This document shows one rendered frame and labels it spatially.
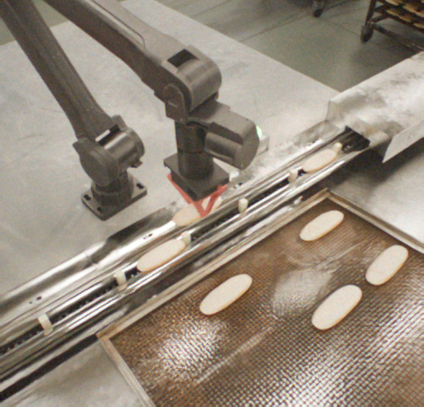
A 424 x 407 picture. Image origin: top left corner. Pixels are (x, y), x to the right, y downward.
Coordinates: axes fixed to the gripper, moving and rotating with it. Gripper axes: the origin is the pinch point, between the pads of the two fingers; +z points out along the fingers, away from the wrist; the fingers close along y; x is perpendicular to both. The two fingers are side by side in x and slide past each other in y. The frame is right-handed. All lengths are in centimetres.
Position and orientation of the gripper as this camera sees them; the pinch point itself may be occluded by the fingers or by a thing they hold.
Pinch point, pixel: (198, 205)
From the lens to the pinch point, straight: 80.1
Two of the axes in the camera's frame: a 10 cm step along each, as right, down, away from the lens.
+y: -6.1, -5.6, 5.6
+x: -7.9, 4.5, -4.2
